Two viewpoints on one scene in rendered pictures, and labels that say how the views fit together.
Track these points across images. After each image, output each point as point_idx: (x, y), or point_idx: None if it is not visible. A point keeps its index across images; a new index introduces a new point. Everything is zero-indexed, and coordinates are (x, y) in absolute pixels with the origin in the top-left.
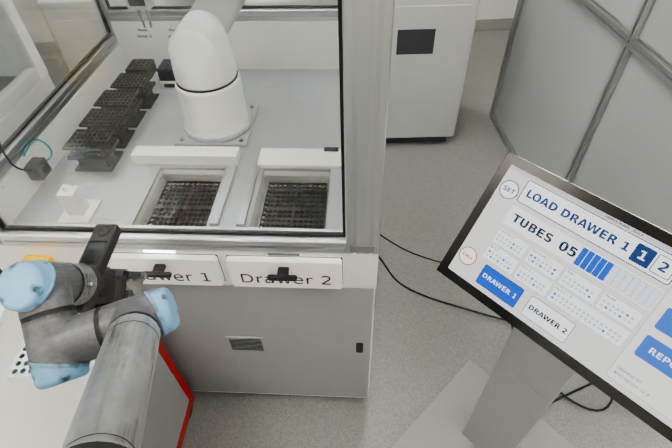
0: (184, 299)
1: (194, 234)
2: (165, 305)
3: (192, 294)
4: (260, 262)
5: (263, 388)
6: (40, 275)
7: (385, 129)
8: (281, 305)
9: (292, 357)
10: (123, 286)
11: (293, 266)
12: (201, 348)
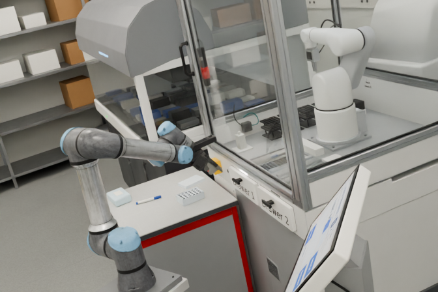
0: (251, 212)
1: (253, 167)
2: (182, 149)
3: (253, 210)
4: (266, 193)
5: None
6: (167, 126)
7: (289, 120)
8: (280, 238)
9: None
10: (204, 161)
11: (275, 202)
12: (260, 262)
